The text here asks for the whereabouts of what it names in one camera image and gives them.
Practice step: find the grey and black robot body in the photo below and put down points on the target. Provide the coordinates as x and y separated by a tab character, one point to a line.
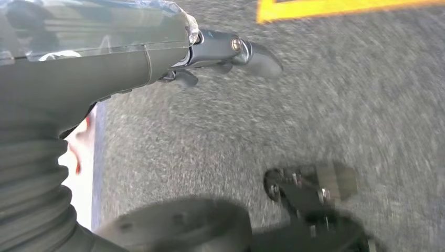
180	226

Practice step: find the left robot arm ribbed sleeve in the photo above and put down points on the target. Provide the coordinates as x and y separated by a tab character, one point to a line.
31	181

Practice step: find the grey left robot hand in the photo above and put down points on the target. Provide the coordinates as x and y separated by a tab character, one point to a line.
87	69

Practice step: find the yellow floor tape square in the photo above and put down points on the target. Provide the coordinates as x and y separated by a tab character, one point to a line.
330	8

